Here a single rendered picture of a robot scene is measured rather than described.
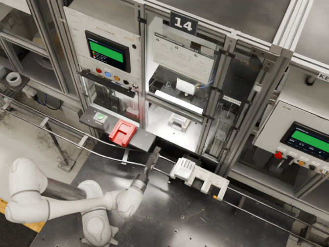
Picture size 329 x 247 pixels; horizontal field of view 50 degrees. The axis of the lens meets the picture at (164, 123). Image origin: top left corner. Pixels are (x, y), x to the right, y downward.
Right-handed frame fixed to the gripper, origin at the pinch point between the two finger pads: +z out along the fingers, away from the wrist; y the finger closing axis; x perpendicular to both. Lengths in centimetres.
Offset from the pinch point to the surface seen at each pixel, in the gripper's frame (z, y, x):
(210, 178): 10.0, -23.6, -35.4
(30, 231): -65, -111, 83
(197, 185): 4.1, -28.8, -29.2
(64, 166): -4, -110, 90
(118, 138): 6.9, -20.4, 31.5
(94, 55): 18, 46, 47
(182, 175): 2.1, -19.6, -18.5
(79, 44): 20, 46, 58
